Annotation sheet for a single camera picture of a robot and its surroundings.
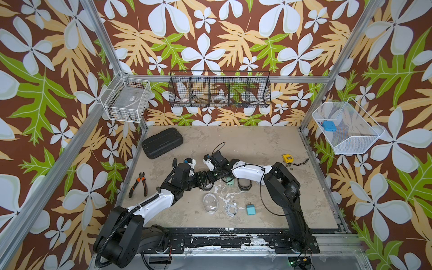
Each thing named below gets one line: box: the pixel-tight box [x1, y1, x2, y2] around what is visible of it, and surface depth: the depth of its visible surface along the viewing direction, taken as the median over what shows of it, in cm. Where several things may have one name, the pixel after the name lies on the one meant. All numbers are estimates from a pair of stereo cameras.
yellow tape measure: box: [282, 154, 294, 164], surface depth 103 cm
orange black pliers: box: [128, 172, 148, 198], surface depth 95 cm
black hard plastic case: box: [141, 127, 184, 160], surface depth 106 cm
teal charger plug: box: [245, 202, 256, 216], surface depth 85 cm
